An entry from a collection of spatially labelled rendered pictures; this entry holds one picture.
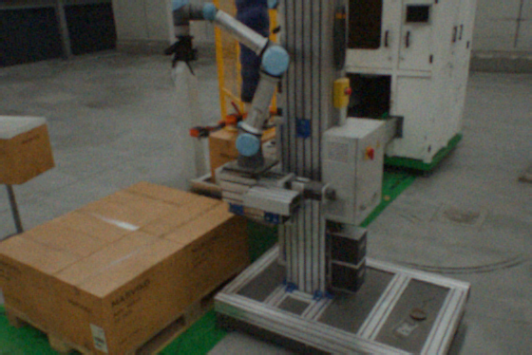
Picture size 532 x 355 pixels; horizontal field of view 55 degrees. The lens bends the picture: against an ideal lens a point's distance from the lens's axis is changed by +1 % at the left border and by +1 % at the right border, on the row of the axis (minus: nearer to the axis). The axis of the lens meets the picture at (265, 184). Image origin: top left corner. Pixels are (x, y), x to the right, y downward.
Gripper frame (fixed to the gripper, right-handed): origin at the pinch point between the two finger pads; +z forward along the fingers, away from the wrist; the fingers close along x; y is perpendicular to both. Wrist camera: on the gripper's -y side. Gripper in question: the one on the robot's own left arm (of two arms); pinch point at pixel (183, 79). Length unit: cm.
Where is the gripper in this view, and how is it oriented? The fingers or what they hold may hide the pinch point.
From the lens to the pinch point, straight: 247.9
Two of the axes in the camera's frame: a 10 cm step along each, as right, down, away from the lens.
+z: 0.4, 9.3, 3.8
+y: 8.5, 1.7, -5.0
